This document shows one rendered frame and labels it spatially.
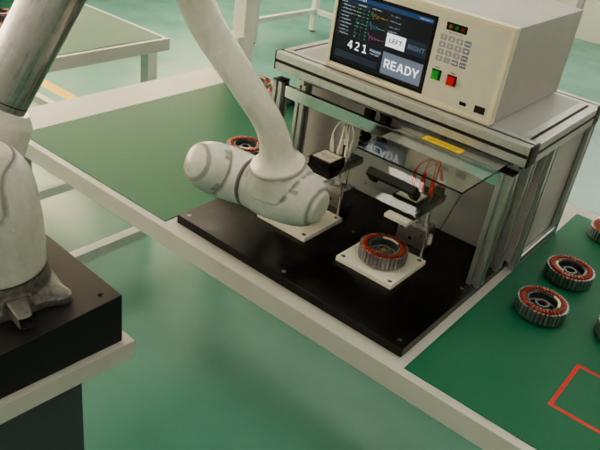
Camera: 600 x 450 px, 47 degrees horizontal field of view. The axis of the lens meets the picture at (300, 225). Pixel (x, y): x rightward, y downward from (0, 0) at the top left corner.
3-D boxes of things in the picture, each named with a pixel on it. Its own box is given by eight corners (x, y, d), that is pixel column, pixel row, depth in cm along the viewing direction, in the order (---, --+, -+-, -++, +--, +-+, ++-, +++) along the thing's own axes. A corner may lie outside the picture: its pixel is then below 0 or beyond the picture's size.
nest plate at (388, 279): (389, 290, 148) (391, 285, 148) (335, 260, 156) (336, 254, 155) (425, 264, 159) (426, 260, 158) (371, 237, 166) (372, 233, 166)
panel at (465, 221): (509, 262, 165) (548, 149, 149) (298, 162, 197) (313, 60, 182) (512, 262, 165) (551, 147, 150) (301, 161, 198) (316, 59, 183)
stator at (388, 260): (391, 278, 150) (394, 264, 148) (347, 257, 155) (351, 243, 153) (414, 258, 158) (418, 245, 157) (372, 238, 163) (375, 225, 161)
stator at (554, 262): (579, 267, 171) (585, 254, 169) (598, 295, 161) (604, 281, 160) (537, 263, 170) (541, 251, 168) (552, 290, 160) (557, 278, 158)
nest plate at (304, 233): (304, 242, 160) (304, 237, 160) (256, 216, 168) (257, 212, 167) (341, 221, 171) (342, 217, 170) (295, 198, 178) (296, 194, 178)
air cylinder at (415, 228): (420, 251, 164) (426, 231, 161) (395, 237, 168) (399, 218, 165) (431, 244, 167) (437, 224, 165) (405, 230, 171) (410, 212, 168)
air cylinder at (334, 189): (340, 210, 176) (344, 191, 173) (317, 198, 180) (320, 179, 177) (352, 204, 180) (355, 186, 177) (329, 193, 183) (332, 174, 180)
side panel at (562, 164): (512, 270, 166) (555, 149, 150) (501, 265, 168) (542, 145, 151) (555, 232, 186) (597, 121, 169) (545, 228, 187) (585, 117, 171)
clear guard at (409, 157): (439, 229, 125) (447, 202, 122) (335, 180, 137) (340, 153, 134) (513, 180, 148) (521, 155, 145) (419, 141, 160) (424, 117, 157)
